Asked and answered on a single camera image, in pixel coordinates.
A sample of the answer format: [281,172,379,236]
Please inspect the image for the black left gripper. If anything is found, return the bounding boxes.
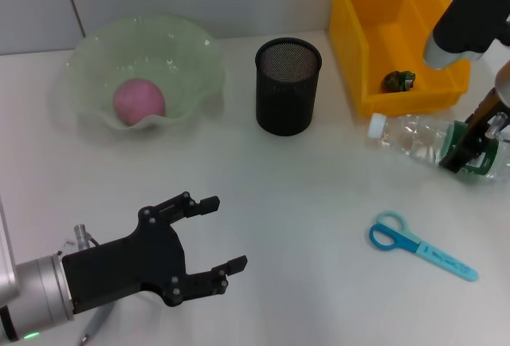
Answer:
[61,190,249,315]

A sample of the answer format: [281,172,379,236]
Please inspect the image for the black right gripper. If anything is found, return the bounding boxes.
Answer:
[438,86,503,175]

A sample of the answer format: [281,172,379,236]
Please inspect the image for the clear water bottle green label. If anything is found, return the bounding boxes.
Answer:
[367,112,510,184]

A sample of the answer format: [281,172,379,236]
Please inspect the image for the green plastic wrapper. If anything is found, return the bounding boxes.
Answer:
[382,69,416,94]

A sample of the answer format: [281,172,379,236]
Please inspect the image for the blue scissors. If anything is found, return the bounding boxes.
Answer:
[368,210,479,283]

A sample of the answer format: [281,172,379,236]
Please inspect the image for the pink peach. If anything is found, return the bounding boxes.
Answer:
[112,77,167,128]

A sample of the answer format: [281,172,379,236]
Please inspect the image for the silver pen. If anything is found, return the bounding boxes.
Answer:
[77,301,115,346]

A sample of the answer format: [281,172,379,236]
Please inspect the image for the black mesh pen holder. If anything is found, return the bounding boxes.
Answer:
[253,37,323,137]

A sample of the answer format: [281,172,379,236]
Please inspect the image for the green glass fruit bowl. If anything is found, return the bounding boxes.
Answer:
[49,13,226,142]

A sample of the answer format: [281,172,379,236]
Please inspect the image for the yellow plastic bin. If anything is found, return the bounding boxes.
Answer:
[328,0,471,118]

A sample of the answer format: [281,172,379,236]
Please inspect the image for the left gripper cable with plugs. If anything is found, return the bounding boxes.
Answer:
[59,223,100,251]

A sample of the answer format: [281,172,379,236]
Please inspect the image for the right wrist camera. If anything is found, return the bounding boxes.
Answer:
[422,0,510,70]

